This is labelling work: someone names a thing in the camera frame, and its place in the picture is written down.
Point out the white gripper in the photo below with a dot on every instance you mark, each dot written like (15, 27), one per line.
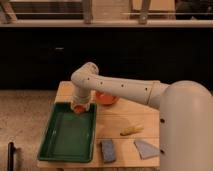
(83, 102)

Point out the grey triangular cloth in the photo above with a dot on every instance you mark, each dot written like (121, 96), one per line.
(146, 150)

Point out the blue grey sponge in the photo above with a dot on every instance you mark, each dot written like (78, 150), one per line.
(108, 151)

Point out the black pole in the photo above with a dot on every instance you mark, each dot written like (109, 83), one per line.
(11, 151)

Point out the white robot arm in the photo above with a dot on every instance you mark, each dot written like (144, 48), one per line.
(185, 114)

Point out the orange bowl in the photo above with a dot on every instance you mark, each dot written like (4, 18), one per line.
(105, 99)

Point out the red apple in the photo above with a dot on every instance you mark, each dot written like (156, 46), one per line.
(79, 109)

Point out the green plastic tray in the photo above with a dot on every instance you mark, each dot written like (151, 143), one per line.
(68, 137)

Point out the wooden railing frame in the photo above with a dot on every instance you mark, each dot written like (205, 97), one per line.
(106, 13)

